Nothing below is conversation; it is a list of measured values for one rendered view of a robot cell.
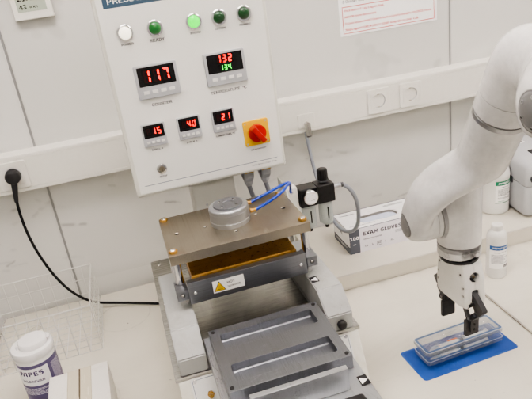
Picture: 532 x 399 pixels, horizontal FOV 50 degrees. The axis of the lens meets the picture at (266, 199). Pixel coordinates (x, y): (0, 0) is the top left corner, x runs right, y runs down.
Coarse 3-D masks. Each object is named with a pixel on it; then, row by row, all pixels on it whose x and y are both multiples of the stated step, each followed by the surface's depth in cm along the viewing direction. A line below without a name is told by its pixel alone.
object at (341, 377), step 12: (216, 372) 92; (324, 372) 83; (336, 372) 82; (348, 372) 88; (360, 372) 87; (216, 384) 92; (288, 384) 81; (300, 384) 81; (312, 384) 82; (324, 384) 83; (336, 384) 83; (348, 384) 84; (360, 384) 85; (252, 396) 80; (264, 396) 80; (276, 396) 81; (288, 396) 81; (300, 396) 82; (312, 396) 83; (324, 396) 83; (336, 396) 84; (348, 396) 83; (372, 396) 83
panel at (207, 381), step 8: (344, 336) 104; (352, 352) 104; (200, 376) 99; (208, 376) 99; (192, 384) 98; (200, 384) 98; (208, 384) 99; (192, 392) 98; (200, 392) 98; (208, 392) 98; (216, 392) 99
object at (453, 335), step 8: (480, 320) 123; (488, 320) 122; (448, 328) 122; (456, 328) 121; (480, 328) 120; (488, 328) 120; (496, 328) 120; (424, 336) 120; (432, 336) 120; (440, 336) 120; (448, 336) 119; (456, 336) 119; (464, 336) 118; (472, 336) 118; (424, 344) 118; (432, 344) 118; (440, 344) 117; (448, 344) 117
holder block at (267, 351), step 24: (288, 312) 100; (312, 312) 100; (216, 336) 97; (240, 336) 98; (264, 336) 97; (288, 336) 94; (312, 336) 93; (336, 336) 92; (216, 360) 94; (240, 360) 90; (264, 360) 91; (288, 360) 91; (312, 360) 88; (336, 360) 87; (240, 384) 85; (264, 384) 85
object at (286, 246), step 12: (276, 240) 113; (288, 240) 112; (228, 252) 111; (240, 252) 110; (252, 252) 109; (264, 252) 109; (276, 252) 108; (288, 252) 108; (192, 264) 108; (204, 264) 107; (216, 264) 107; (228, 264) 106; (240, 264) 106; (192, 276) 104
